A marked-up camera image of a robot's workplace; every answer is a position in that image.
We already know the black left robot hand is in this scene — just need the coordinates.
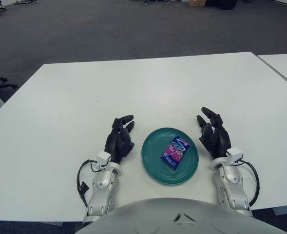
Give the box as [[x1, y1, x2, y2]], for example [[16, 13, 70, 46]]
[[104, 114, 136, 163]]

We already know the blue purple gum pack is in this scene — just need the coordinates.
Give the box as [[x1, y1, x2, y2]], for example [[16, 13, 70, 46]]
[[160, 135, 190, 171]]

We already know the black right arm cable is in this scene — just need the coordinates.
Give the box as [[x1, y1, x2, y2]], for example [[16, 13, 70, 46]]
[[239, 159, 260, 208]]

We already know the silver robot torso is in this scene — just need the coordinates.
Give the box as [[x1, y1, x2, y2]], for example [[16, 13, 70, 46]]
[[75, 197, 282, 234]]

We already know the teal green round plate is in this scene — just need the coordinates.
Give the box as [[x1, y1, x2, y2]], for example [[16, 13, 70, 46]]
[[141, 126, 199, 187]]

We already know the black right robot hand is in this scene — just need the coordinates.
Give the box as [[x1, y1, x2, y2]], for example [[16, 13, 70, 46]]
[[195, 106, 232, 161]]

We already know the black background furniture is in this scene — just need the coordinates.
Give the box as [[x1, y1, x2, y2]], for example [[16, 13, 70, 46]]
[[206, 0, 238, 10]]

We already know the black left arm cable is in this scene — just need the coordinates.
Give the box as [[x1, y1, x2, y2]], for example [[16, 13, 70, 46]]
[[77, 158, 100, 208]]

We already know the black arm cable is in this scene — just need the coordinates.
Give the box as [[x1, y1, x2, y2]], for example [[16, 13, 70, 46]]
[[239, 159, 260, 208], [77, 158, 100, 208]]

